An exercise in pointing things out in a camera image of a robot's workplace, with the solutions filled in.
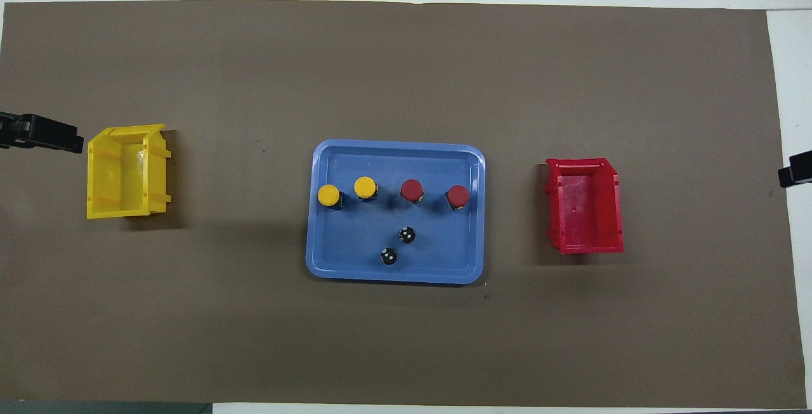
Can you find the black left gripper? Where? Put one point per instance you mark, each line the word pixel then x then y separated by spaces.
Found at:
pixel 11 130

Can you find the yellow push button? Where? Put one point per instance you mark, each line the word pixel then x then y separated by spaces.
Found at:
pixel 328 195
pixel 365 187

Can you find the red push button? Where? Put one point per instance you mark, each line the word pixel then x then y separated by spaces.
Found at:
pixel 412 189
pixel 458 195

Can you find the yellow plastic bin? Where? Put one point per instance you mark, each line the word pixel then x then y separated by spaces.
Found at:
pixel 127 173

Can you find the red plastic bin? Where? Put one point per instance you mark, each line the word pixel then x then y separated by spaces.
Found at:
pixel 587 211

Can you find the blue plastic tray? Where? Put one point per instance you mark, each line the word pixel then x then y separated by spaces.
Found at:
pixel 342 243

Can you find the black cylindrical button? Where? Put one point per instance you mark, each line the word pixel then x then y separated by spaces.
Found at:
pixel 389 256
pixel 406 234

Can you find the brown table mat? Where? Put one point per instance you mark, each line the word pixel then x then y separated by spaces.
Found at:
pixel 406 52

